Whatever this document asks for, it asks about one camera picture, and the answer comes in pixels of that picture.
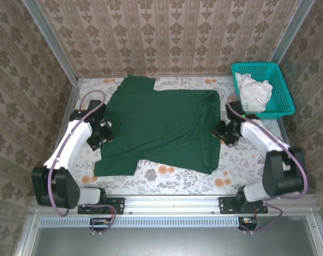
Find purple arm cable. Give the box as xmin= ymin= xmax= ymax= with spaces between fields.
xmin=225 ymin=93 xmax=309 ymax=235
xmin=48 ymin=90 xmax=117 ymax=237

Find aluminium frame post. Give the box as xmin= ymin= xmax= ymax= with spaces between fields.
xmin=269 ymin=0 xmax=316 ymax=65
xmin=22 ymin=0 xmax=79 ymax=83

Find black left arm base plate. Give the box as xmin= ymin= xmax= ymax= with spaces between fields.
xmin=77 ymin=196 xmax=125 ymax=215

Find floral patterned tablecloth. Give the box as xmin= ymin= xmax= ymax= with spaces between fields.
xmin=52 ymin=76 xmax=303 ymax=195

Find teal plastic basket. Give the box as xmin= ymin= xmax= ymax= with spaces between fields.
xmin=231 ymin=62 xmax=296 ymax=121

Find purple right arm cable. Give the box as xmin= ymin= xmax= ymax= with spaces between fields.
xmin=225 ymin=93 xmax=309 ymax=235

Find white crumpled t-shirt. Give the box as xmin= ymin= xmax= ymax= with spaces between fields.
xmin=235 ymin=72 xmax=273 ymax=113

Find grey metal sheet panel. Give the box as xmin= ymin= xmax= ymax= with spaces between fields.
xmin=16 ymin=215 xmax=323 ymax=256

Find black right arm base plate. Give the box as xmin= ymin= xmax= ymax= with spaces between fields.
xmin=219 ymin=196 xmax=269 ymax=215

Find long aluminium base rail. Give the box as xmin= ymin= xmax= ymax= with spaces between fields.
xmin=30 ymin=194 xmax=317 ymax=216

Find black base connector box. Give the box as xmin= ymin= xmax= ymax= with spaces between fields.
xmin=238 ymin=215 xmax=259 ymax=230
xmin=90 ymin=217 xmax=116 ymax=231

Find dark green t-shirt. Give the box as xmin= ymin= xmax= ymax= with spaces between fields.
xmin=93 ymin=74 xmax=222 ymax=177

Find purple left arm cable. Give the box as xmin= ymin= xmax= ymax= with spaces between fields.
xmin=48 ymin=90 xmax=117 ymax=237

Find white slotted cable duct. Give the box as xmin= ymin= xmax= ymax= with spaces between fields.
xmin=40 ymin=217 xmax=241 ymax=228

